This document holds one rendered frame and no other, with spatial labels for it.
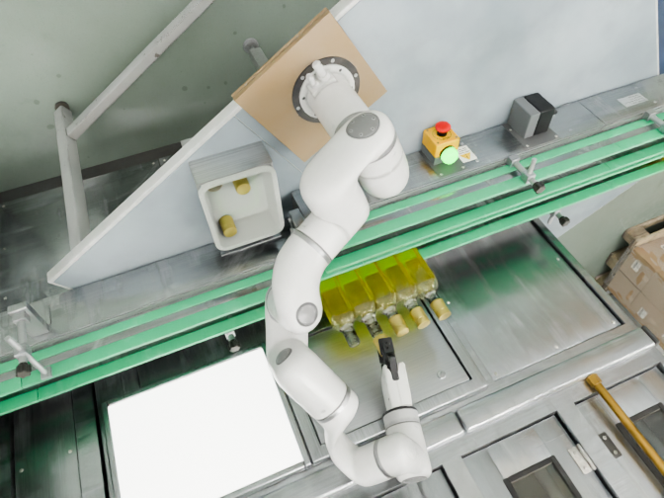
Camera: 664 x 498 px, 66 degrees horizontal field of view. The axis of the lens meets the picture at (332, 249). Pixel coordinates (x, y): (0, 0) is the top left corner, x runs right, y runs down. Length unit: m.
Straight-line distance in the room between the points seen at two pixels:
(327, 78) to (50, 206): 1.19
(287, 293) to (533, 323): 0.85
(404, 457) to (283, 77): 0.77
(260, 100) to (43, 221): 1.05
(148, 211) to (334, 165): 0.56
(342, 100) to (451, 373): 0.73
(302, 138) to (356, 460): 0.70
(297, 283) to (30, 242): 1.20
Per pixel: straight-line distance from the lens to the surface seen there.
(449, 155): 1.35
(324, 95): 1.07
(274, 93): 1.10
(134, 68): 1.67
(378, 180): 0.90
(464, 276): 1.56
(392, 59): 1.22
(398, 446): 1.01
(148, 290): 1.32
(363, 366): 1.34
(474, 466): 1.33
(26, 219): 1.97
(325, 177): 0.83
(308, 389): 0.91
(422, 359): 1.36
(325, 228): 0.87
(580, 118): 1.65
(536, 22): 1.42
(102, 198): 1.92
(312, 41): 1.08
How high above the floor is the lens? 1.66
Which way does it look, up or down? 35 degrees down
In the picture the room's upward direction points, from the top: 152 degrees clockwise
